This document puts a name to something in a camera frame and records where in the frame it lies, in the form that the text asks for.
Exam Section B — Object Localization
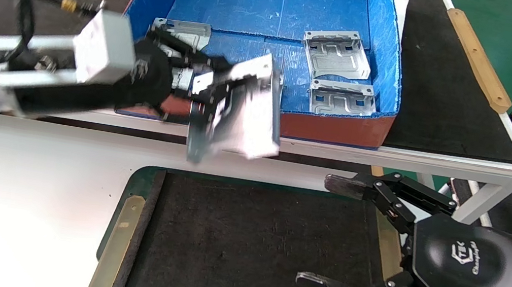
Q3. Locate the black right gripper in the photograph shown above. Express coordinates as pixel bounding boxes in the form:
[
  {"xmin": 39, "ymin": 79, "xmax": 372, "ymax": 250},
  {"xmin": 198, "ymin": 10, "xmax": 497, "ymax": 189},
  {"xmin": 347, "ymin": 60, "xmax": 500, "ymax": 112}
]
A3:
[{"xmin": 294, "ymin": 159, "xmax": 512, "ymax": 287}]

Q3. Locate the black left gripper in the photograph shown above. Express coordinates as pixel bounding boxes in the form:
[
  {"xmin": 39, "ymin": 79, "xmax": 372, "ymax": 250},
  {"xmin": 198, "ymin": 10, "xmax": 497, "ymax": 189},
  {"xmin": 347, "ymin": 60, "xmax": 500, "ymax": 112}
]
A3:
[{"xmin": 12, "ymin": 8, "xmax": 237, "ymax": 148}]

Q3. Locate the stamped grey metal bracket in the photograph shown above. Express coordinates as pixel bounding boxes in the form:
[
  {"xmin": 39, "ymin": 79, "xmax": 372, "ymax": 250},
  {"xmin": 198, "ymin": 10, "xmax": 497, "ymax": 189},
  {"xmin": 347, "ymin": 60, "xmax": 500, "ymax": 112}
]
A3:
[
  {"xmin": 297, "ymin": 23, "xmax": 378, "ymax": 88},
  {"xmin": 169, "ymin": 66, "xmax": 197, "ymax": 98},
  {"xmin": 306, "ymin": 76, "xmax": 382, "ymax": 123},
  {"xmin": 183, "ymin": 43, "xmax": 295, "ymax": 176},
  {"xmin": 149, "ymin": 15, "xmax": 214, "ymax": 52}
]

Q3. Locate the blue corrugated plastic box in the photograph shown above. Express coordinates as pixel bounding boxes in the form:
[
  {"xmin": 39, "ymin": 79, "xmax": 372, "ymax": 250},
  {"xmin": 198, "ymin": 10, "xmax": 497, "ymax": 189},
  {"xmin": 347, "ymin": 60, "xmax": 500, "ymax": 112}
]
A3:
[{"xmin": 107, "ymin": 0, "xmax": 418, "ymax": 158}]

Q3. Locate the brass mat edge strip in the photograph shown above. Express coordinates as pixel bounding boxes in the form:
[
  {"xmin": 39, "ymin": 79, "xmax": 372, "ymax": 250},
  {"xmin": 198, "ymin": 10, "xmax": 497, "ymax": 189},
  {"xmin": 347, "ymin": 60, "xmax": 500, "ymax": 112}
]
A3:
[
  {"xmin": 85, "ymin": 189, "xmax": 148, "ymax": 287},
  {"xmin": 363, "ymin": 209, "xmax": 430, "ymax": 287}
]

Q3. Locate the green rubber mat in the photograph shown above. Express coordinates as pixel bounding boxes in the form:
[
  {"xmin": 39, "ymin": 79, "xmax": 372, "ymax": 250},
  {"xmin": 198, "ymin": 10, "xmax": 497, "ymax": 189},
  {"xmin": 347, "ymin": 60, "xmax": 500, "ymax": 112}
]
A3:
[{"xmin": 95, "ymin": 159, "xmax": 170, "ymax": 272}]

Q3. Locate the black work mat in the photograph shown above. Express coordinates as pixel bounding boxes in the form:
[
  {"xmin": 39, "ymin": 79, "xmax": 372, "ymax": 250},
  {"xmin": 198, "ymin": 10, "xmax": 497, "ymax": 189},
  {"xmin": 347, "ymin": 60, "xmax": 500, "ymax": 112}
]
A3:
[{"xmin": 115, "ymin": 163, "xmax": 412, "ymax": 287}]

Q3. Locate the large black table mat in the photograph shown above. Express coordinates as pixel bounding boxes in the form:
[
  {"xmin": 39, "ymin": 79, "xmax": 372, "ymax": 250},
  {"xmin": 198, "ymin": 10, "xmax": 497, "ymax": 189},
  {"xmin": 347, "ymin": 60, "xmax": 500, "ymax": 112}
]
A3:
[{"xmin": 0, "ymin": 0, "xmax": 512, "ymax": 173}]

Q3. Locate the long tan edge strip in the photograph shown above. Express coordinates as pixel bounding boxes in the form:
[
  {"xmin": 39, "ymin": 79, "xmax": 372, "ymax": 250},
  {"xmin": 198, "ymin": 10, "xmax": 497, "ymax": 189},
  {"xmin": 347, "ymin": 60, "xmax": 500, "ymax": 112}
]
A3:
[{"xmin": 433, "ymin": 7, "xmax": 512, "ymax": 116}]

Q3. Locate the white metal table frame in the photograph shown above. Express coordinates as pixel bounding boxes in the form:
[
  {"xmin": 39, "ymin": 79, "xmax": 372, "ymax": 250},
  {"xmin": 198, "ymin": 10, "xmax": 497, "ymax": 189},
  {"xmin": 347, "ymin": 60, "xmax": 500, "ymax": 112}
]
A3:
[{"xmin": 28, "ymin": 19, "xmax": 512, "ymax": 231}]

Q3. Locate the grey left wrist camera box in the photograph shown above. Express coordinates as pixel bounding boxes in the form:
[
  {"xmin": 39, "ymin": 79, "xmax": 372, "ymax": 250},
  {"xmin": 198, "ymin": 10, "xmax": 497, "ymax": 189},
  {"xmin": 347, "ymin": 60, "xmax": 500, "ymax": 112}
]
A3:
[{"xmin": 67, "ymin": 6, "xmax": 144, "ymax": 92}]

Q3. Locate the silver camera mount bracket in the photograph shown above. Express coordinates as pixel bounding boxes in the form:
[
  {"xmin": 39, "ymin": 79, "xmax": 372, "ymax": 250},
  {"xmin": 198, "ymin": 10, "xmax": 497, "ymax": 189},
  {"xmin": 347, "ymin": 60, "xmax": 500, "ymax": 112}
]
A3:
[{"xmin": 0, "ymin": 23, "xmax": 86, "ymax": 102}]

